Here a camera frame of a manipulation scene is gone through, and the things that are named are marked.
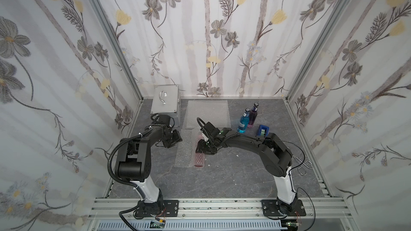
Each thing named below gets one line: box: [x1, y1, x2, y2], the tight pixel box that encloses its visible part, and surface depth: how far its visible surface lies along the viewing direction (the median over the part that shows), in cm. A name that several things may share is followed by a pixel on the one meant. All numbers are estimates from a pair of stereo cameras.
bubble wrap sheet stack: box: [184, 99, 232, 129], surface depth 114 cm
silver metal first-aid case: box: [149, 84, 181, 127], surface depth 100 cm
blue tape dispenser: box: [257, 124, 270, 137], surface depth 97 cm
